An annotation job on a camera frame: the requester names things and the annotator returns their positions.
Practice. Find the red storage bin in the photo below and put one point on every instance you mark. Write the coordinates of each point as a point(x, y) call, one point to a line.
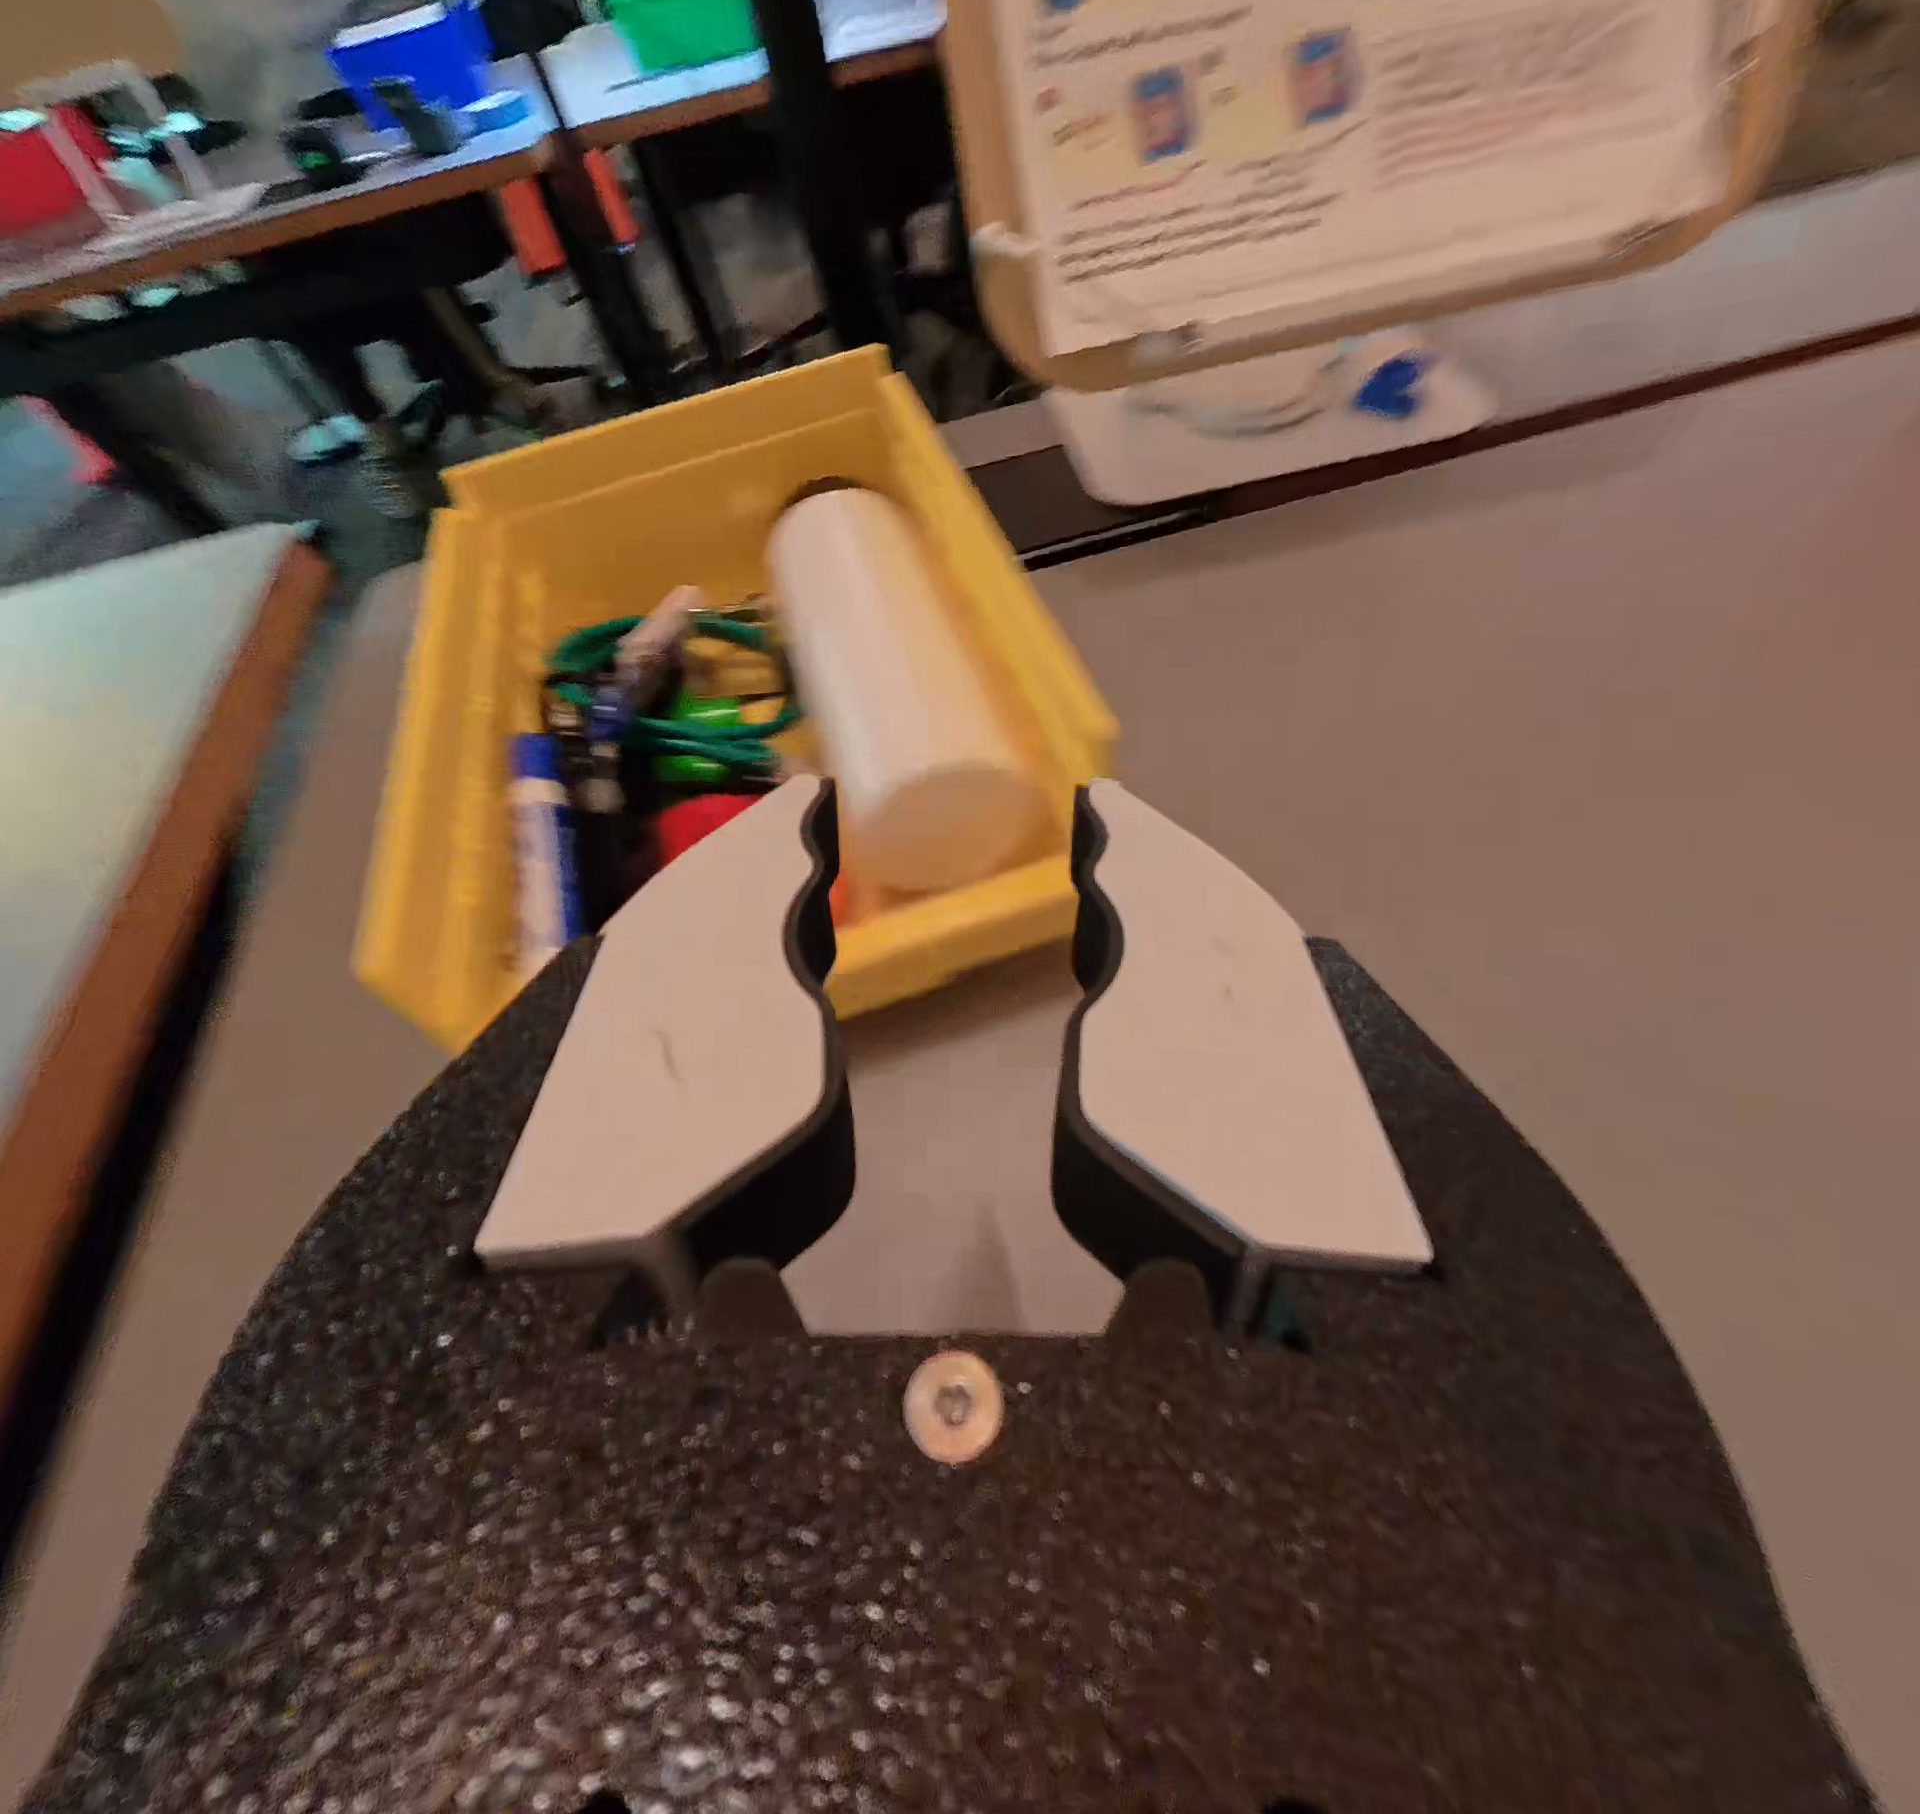
point(45, 178)

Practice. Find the clear round dish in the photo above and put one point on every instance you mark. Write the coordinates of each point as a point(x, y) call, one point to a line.
point(1246, 398)

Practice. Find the background desk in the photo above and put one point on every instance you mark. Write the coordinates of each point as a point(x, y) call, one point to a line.
point(374, 178)
point(661, 96)

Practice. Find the blue storage bin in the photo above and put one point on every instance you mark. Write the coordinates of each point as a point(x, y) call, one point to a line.
point(413, 59)

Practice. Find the red plastic piece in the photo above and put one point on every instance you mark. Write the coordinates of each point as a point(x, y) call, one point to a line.
point(699, 828)

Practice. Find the white stand base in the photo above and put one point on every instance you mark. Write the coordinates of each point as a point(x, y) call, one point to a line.
point(1171, 464)

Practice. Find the yellow bin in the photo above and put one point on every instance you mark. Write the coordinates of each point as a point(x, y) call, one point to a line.
point(451, 795)

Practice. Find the small blue block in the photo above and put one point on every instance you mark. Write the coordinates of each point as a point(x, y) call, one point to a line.
point(1393, 387)

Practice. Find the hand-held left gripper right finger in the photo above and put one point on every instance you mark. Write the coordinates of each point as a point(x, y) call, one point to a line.
point(1246, 1079)

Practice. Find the wooden instruction board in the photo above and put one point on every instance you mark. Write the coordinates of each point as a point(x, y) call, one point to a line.
point(1350, 119)

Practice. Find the white cylinder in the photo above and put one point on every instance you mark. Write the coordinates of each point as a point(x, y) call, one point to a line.
point(901, 690)

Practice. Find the blue Expo marker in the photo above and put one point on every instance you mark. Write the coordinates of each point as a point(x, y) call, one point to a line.
point(544, 854)

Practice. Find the green storage bin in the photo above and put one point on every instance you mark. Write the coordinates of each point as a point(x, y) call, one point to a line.
point(684, 15)

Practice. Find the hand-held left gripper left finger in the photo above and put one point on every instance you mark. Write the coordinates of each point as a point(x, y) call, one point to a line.
point(661, 1065)

